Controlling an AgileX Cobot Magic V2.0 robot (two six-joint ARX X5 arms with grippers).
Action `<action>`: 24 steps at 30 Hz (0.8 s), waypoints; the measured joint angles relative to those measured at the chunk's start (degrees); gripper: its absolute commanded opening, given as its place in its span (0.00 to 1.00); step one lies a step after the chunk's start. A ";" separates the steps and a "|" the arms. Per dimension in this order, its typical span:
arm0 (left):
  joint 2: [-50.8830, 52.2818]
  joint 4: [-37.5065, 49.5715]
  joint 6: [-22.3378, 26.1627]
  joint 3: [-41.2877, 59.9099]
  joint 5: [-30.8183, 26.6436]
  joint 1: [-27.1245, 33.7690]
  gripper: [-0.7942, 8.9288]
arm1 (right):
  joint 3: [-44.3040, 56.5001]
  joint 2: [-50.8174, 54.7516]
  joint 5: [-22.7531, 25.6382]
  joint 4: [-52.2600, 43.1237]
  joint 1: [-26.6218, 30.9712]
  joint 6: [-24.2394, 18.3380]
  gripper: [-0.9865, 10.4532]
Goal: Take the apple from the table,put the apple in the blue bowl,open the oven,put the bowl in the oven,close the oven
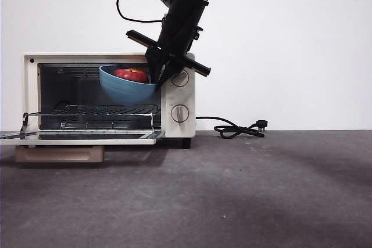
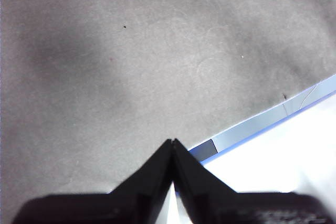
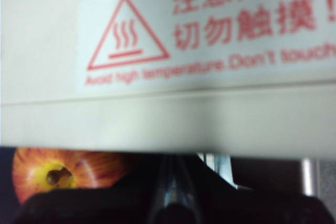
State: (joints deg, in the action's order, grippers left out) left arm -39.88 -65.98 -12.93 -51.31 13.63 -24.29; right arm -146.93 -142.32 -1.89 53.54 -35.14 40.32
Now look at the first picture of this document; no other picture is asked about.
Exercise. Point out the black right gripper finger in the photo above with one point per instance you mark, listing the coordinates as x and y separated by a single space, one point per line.
170 73
155 66

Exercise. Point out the beige round oven knob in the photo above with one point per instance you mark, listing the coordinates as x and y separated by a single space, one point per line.
182 79
179 114

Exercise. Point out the red apple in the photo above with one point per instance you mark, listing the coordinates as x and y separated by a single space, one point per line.
130 75

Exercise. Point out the blue ribbed bowl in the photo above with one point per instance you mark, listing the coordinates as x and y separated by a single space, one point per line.
125 91

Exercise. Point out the cream Toshiba toaster oven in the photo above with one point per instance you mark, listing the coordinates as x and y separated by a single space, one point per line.
180 97

